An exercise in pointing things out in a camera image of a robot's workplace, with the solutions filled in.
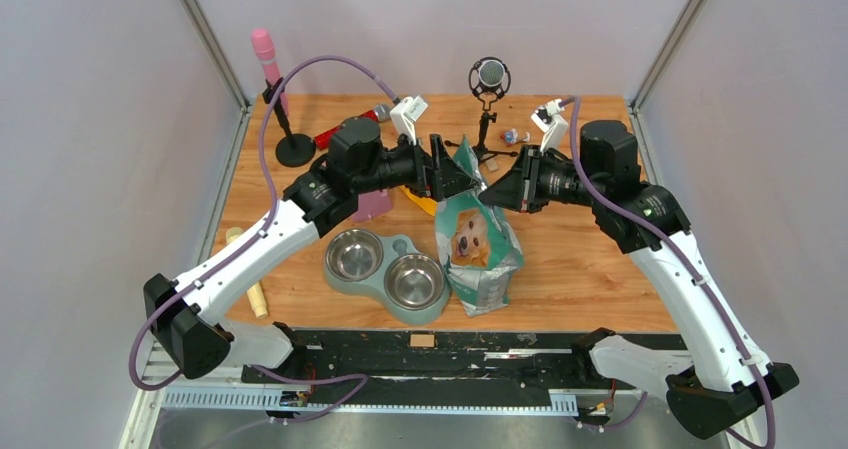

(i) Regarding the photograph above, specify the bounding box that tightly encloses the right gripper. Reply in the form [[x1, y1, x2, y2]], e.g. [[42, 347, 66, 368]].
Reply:
[[478, 144, 603, 213]]

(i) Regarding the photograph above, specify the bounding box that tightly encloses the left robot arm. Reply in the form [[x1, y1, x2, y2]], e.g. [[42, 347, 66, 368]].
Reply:
[[143, 117, 477, 382]]

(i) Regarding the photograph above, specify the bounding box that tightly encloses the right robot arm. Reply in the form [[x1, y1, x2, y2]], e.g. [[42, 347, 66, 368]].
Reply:
[[480, 120, 799, 448]]

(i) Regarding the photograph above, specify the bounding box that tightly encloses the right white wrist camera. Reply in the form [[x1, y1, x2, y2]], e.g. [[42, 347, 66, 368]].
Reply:
[[531, 97, 574, 154]]

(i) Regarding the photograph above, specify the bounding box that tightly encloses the small toy figurine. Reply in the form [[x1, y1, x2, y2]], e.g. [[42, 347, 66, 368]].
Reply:
[[500, 128, 531, 147]]

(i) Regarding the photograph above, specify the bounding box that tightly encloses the silver studio microphone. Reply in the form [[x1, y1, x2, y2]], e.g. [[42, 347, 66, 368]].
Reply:
[[468, 56, 511, 101]]

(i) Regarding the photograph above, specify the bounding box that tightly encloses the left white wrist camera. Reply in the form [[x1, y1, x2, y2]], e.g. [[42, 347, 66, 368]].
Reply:
[[390, 95, 429, 146]]

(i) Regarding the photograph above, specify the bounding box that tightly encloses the pink metronome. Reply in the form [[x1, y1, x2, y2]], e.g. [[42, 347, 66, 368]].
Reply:
[[351, 189, 393, 223]]

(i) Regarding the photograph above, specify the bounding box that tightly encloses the green pet food bag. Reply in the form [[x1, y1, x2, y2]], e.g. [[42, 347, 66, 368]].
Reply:
[[434, 139, 525, 317]]

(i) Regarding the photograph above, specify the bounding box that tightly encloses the grey double pet bowl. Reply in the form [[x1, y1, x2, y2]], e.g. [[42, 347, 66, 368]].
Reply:
[[323, 229, 451, 326]]

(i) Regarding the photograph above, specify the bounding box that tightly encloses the wooden block on rail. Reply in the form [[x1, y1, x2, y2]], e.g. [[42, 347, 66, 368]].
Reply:
[[409, 333, 436, 349]]

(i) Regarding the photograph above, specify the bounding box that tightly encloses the pink microphone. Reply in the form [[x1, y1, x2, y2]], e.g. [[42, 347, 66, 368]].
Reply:
[[251, 28, 282, 102]]

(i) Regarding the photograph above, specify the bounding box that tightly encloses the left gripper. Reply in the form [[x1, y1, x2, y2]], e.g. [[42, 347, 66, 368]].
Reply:
[[353, 129, 480, 201]]

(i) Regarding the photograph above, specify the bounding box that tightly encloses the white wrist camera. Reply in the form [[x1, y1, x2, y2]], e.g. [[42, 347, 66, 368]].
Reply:
[[390, 95, 429, 146], [531, 97, 574, 154]]

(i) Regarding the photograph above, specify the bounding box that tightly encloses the red glitter microphone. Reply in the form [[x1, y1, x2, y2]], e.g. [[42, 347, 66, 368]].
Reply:
[[312, 103, 394, 152]]

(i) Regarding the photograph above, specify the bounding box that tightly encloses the black tripod mic stand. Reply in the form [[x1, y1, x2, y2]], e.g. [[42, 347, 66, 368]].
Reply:
[[472, 98, 519, 164]]

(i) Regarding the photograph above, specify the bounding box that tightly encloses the black round-base mic stand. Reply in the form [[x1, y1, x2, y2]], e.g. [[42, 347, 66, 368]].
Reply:
[[262, 77, 317, 168]]

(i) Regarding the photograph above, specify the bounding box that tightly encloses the yellow plastic scoop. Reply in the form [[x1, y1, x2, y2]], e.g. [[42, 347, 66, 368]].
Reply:
[[400, 186, 438, 217]]

